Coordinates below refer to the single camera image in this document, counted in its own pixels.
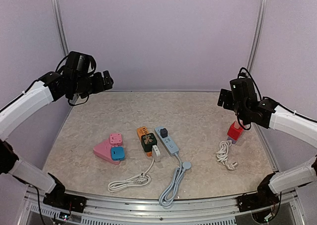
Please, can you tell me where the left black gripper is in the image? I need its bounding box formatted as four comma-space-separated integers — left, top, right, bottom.
72, 69, 113, 98

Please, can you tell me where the red cube adapter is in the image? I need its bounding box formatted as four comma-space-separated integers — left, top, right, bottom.
227, 123, 244, 140

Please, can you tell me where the purple power strip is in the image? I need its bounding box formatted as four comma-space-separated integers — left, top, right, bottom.
227, 136, 243, 145

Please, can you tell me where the orange power strip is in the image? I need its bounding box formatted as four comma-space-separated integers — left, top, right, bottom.
137, 126, 152, 157

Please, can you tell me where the black charger plug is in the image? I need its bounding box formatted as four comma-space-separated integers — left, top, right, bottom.
159, 128, 168, 138

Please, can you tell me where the dark green cube adapter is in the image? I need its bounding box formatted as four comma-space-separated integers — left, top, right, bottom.
141, 133, 158, 153

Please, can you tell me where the white charger plug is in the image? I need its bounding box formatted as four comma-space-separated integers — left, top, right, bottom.
152, 145, 161, 162

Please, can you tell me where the small pink charger plug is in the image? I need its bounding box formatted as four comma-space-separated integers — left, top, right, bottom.
233, 120, 240, 129

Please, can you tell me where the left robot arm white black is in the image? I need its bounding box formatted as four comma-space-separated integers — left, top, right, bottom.
0, 71, 113, 208

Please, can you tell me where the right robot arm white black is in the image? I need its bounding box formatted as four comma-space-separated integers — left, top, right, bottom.
217, 89, 317, 207

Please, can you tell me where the pink square plug adapter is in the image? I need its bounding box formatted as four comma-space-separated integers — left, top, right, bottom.
109, 133, 123, 147

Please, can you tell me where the blue square plug adapter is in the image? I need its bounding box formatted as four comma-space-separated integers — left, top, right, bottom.
110, 146, 125, 161

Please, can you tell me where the pink triangular power strip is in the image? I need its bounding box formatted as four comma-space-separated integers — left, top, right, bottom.
93, 139, 120, 165

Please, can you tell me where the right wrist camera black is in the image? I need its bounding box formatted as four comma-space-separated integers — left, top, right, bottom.
230, 78, 257, 101

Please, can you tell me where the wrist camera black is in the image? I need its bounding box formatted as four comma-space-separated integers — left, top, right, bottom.
230, 78, 257, 101
65, 51, 97, 74

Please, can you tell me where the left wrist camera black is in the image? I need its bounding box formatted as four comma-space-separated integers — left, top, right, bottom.
65, 51, 97, 74

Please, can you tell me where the white cable of purple strip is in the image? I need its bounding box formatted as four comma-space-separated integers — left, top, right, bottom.
215, 140, 239, 172

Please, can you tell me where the left aluminium corner post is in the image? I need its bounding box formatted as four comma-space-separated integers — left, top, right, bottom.
51, 0, 69, 56

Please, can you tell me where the aluminium corner post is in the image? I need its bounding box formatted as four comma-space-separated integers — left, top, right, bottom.
247, 0, 267, 72
51, 0, 69, 56

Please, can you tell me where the white cable of orange strip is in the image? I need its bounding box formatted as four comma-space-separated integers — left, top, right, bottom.
107, 159, 156, 193

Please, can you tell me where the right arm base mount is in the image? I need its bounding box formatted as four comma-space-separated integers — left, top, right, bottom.
236, 184, 280, 212

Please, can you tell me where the right aluminium corner post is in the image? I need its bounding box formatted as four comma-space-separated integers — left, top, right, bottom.
247, 0, 267, 72

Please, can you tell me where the light blue cable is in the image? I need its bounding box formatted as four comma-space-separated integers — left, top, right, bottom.
158, 153, 192, 207

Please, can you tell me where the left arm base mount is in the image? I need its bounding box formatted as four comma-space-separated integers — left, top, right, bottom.
43, 184, 87, 213

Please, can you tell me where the aluminium front rail frame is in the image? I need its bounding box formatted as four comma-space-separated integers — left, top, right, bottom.
13, 187, 308, 225

